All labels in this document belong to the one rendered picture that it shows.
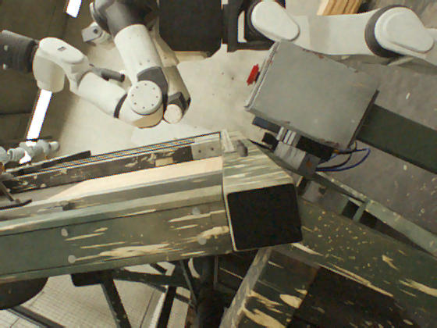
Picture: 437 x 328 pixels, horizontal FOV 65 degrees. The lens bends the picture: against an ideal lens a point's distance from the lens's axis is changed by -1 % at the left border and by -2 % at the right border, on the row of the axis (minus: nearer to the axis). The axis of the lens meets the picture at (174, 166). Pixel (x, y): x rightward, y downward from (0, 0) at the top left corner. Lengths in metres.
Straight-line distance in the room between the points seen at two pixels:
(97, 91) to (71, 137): 6.32
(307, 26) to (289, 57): 0.51
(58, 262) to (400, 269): 0.60
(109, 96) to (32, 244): 0.36
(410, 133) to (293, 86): 0.21
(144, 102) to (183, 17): 0.35
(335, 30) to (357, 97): 0.55
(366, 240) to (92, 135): 6.53
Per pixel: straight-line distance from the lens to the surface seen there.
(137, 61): 0.84
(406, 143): 0.67
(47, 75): 0.91
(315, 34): 1.10
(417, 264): 0.70
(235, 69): 6.45
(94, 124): 6.93
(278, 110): 0.57
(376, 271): 0.67
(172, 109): 1.35
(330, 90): 0.59
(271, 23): 1.06
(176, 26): 1.03
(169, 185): 0.84
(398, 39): 1.13
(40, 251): 0.70
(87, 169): 1.61
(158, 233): 0.61
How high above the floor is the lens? 0.96
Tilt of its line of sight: 3 degrees up
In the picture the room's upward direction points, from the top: 66 degrees counter-clockwise
